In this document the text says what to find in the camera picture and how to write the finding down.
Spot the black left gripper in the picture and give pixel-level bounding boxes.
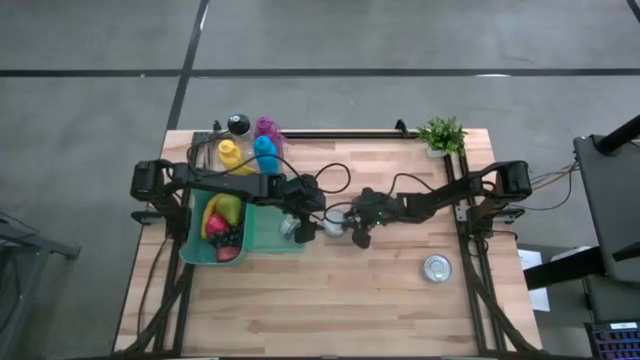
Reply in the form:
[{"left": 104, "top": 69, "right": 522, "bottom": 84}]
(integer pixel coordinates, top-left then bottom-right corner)
[{"left": 271, "top": 174, "right": 327, "bottom": 246}]

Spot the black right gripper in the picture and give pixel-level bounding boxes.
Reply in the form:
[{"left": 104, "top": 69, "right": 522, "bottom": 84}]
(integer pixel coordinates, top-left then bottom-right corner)
[{"left": 349, "top": 186, "right": 402, "bottom": 251}]

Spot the labelled tuna can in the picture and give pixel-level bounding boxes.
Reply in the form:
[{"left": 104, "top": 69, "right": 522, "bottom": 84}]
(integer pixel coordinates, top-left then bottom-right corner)
[{"left": 278, "top": 215, "right": 301, "bottom": 241}]

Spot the silver can with green label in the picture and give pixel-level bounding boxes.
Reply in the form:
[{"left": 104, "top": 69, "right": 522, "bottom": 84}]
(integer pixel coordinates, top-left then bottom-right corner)
[{"left": 323, "top": 209, "right": 349, "bottom": 239}]

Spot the dark purple grape bunch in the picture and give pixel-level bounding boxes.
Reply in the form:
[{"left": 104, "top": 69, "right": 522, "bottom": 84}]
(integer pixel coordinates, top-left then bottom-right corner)
[{"left": 208, "top": 225, "right": 247, "bottom": 250}]

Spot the green pear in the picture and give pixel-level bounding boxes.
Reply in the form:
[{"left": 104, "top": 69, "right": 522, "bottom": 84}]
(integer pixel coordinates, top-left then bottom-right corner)
[{"left": 215, "top": 194, "right": 245, "bottom": 227}]

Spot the silver food can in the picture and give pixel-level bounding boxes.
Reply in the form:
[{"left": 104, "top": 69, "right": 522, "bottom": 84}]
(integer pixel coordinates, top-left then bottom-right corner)
[{"left": 421, "top": 253, "right": 454, "bottom": 284}]

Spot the blue plastic water bottle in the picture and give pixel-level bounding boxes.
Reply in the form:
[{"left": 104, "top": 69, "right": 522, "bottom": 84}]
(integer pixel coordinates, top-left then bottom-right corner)
[{"left": 252, "top": 135, "right": 280, "bottom": 175}]

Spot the red round fruit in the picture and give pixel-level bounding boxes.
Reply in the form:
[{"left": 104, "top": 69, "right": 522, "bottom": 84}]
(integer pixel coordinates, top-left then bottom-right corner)
[{"left": 205, "top": 213, "right": 231, "bottom": 238}]

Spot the yellow banana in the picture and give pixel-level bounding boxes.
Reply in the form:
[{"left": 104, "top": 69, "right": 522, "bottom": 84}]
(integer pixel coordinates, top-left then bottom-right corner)
[{"left": 200, "top": 193, "right": 222, "bottom": 240}]

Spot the yellow plastic water bottle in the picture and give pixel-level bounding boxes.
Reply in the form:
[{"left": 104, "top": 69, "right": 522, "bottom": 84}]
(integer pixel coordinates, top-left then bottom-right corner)
[{"left": 217, "top": 139, "right": 254, "bottom": 176}]

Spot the pink plastic water bottle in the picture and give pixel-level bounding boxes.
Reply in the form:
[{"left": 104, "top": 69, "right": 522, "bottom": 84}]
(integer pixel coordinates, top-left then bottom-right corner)
[{"left": 253, "top": 116, "right": 292, "bottom": 152}]

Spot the clear bottle with black cap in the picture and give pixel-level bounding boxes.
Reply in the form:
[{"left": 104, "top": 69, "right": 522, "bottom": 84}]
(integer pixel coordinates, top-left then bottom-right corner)
[{"left": 227, "top": 113, "right": 253, "bottom": 140}]

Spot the translucent teal plastic tray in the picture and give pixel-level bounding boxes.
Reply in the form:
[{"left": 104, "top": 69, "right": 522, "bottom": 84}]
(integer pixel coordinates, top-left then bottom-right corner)
[{"left": 248, "top": 199, "right": 314, "bottom": 254}]

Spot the teal plastic bin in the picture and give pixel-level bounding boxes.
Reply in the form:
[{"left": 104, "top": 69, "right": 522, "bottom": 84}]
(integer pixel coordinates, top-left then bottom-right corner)
[{"left": 178, "top": 187, "right": 257, "bottom": 266}]

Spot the small green potted plant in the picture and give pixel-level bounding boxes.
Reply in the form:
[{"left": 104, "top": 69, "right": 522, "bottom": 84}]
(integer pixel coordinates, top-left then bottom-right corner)
[{"left": 416, "top": 115, "right": 469, "bottom": 159}]

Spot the white paper sheet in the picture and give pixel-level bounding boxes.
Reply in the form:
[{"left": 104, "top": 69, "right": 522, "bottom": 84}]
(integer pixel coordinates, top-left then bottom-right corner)
[{"left": 517, "top": 248, "right": 551, "bottom": 314}]

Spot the black equipment cart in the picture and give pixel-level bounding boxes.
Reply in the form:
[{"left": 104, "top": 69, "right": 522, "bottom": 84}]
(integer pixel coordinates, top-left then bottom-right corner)
[{"left": 519, "top": 113, "right": 640, "bottom": 326}]

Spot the purple lit keyboard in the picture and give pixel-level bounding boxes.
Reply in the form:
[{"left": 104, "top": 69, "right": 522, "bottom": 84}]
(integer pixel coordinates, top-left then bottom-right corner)
[{"left": 583, "top": 321, "right": 640, "bottom": 360}]

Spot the dark metal stand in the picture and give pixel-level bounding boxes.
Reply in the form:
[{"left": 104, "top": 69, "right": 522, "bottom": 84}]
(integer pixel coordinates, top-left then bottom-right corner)
[{"left": 0, "top": 213, "right": 83, "bottom": 360}]

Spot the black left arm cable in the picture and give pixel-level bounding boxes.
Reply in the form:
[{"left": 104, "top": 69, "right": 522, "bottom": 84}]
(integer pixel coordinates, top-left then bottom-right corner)
[{"left": 186, "top": 130, "right": 352, "bottom": 226}]

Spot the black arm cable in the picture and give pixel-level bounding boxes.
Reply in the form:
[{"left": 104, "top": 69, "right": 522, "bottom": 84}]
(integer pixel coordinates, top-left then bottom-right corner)
[
  {"left": 387, "top": 172, "right": 437, "bottom": 200},
  {"left": 186, "top": 130, "right": 352, "bottom": 226}
]

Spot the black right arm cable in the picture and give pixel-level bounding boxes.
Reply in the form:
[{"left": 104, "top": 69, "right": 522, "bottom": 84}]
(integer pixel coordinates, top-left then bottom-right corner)
[{"left": 387, "top": 172, "right": 437, "bottom": 200}]

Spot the black aluminium table frame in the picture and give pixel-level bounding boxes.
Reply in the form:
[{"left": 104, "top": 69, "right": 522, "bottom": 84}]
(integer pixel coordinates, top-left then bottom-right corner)
[{"left": 117, "top": 128, "right": 544, "bottom": 357}]

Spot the brown cable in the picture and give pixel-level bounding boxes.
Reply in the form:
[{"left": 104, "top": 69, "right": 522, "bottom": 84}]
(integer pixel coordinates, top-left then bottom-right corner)
[{"left": 136, "top": 237, "right": 172, "bottom": 337}]

